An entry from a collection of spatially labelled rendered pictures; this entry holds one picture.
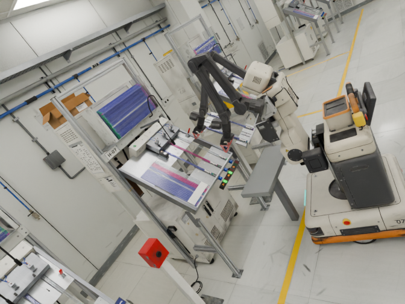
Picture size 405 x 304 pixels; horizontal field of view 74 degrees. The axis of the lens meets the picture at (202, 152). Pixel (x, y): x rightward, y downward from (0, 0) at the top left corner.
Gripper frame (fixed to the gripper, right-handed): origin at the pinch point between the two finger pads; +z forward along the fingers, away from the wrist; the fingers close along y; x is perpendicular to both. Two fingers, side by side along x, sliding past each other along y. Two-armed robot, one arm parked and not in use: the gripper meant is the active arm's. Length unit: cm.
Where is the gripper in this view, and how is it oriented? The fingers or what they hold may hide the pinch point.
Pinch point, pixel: (198, 134)
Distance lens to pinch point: 233.9
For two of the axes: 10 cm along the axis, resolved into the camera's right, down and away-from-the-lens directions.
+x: 8.7, 4.3, -2.4
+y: -4.8, 5.9, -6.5
